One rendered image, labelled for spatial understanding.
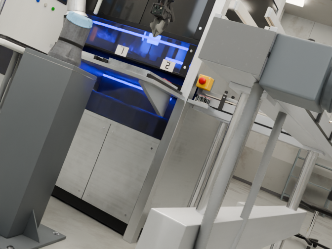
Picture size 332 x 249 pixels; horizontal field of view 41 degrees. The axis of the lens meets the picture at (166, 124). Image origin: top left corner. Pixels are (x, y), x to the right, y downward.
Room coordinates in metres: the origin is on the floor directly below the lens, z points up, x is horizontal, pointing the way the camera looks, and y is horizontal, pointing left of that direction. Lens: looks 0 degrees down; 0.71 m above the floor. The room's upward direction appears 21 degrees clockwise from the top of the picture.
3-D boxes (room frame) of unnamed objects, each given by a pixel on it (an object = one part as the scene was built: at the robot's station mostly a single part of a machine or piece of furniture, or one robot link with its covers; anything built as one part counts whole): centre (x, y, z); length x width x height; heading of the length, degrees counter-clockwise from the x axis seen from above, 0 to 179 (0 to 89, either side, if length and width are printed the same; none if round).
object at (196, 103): (2.52, -0.15, 0.87); 0.14 x 0.13 x 0.02; 153
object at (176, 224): (1.52, -0.42, 0.49); 1.60 x 0.08 x 0.12; 153
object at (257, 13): (2.93, -0.27, 1.50); 0.85 x 0.01 x 0.59; 153
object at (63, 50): (1.99, 0.53, 0.84); 0.15 x 0.15 x 0.10
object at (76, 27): (1.99, 0.53, 0.96); 0.13 x 0.12 x 0.14; 15
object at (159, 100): (2.38, 0.12, 0.79); 0.34 x 0.03 x 0.13; 153
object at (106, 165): (3.39, 0.64, 0.44); 2.06 x 1.00 x 0.88; 63
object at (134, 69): (2.39, 0.21, 0.90); 0.34 x 0.26 x 0.04; 153
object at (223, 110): (2.48, -0.44, 0.92); 0.69 x 0.15 x 0.16; 63
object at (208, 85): (2.49, -0.12, 0.99); 0.08 x 0.07 x 0.07; 153
